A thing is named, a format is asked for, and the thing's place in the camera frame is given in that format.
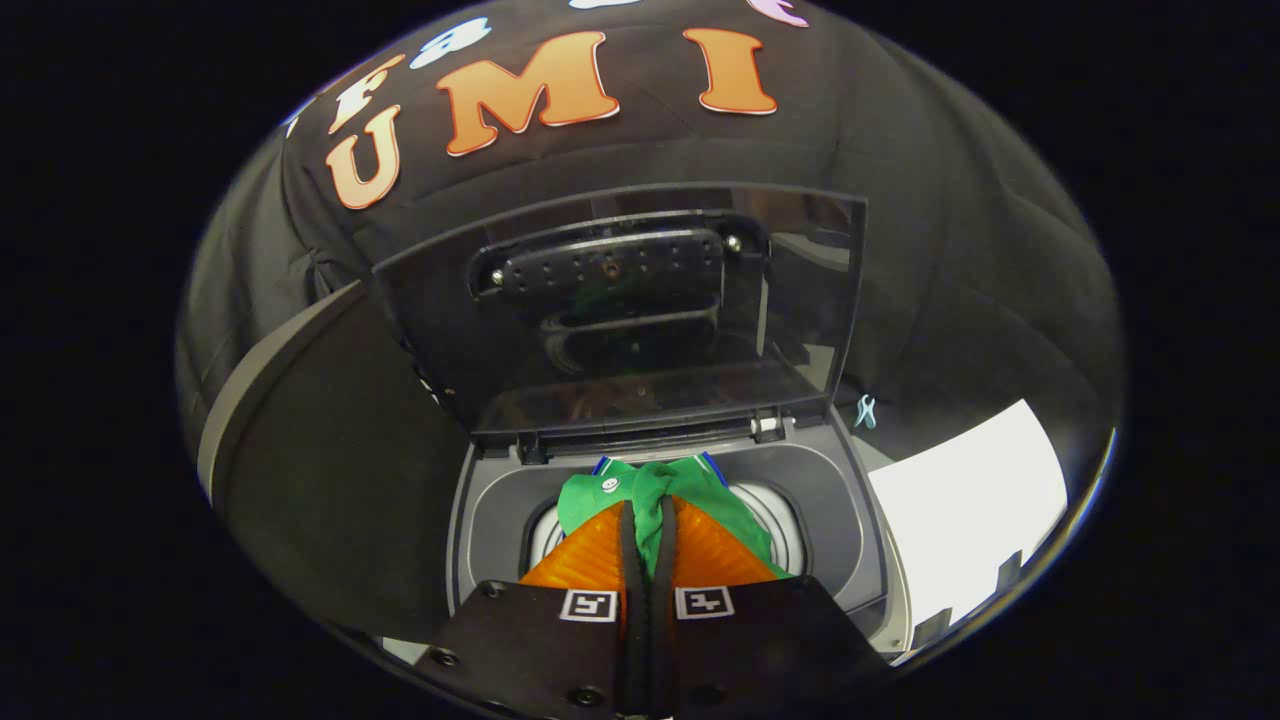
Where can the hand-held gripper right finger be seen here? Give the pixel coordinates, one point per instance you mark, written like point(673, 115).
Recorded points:
point(760, 650)

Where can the light blue clip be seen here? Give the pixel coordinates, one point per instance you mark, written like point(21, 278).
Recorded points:
point(866, 412)

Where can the dark glass washing machine lid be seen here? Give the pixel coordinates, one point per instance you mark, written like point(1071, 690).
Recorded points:
point(620, 370)

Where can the grey cabinet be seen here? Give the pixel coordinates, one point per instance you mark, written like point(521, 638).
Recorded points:
point(330, 470)

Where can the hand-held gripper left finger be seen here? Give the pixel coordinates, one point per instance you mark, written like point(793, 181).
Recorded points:
point(560, 650)

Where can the white flat board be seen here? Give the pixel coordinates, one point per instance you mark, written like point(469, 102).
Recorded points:
point(960, 500)

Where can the green polo shirt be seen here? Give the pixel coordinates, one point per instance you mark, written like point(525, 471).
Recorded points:
point(690, 490)

